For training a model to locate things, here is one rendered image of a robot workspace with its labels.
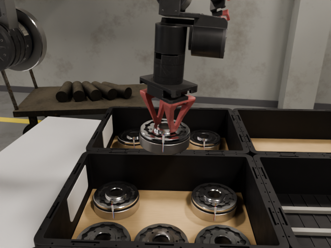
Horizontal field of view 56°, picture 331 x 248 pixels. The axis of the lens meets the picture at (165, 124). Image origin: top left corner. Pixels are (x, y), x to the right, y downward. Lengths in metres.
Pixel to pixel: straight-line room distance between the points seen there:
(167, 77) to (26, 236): 0.58
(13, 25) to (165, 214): 0.69
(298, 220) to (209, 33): 0.45
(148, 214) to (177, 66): 0.34
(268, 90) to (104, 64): 1.95
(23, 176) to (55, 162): 0.12
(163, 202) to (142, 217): 0.07
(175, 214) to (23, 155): 0.76
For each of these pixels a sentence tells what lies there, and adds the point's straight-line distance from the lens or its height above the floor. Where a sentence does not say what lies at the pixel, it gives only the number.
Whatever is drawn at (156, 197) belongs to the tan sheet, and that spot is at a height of 0.83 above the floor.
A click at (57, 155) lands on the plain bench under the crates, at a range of 1.26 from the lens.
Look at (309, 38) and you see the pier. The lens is 3.38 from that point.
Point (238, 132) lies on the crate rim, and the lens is 0.87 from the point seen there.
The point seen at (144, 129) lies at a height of 1.03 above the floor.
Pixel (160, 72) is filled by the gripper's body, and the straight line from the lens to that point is 0.57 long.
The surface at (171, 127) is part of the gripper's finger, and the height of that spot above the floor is 1.04.
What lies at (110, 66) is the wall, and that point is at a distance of 3.88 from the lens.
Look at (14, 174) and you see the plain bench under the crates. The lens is 1.20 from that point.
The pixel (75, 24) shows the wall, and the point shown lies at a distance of 3.95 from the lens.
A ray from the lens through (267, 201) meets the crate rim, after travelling 0.62.
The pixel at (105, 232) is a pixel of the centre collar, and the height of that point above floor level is 0.87.
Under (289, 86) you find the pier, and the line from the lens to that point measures 3.46.
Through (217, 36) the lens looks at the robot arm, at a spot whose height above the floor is 1.22.
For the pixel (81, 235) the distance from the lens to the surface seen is 0.64.
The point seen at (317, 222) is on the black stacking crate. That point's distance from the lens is 0.77.
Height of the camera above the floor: 1.29
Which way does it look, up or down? 24 degrees down
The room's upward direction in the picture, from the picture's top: straight up
